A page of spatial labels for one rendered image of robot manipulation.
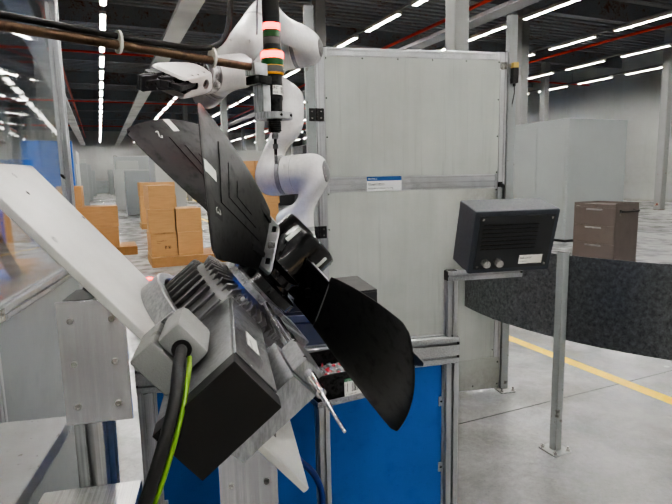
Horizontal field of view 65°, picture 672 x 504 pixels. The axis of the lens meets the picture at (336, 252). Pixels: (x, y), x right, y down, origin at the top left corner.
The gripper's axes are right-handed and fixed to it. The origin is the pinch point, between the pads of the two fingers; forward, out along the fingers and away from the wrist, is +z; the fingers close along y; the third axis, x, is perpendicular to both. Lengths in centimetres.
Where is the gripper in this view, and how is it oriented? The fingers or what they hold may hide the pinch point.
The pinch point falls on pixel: (147, 82)
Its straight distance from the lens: 121.2
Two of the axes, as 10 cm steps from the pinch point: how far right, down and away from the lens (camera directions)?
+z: -4.9, 3.5, -8.0
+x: 2.4, -8.3, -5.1
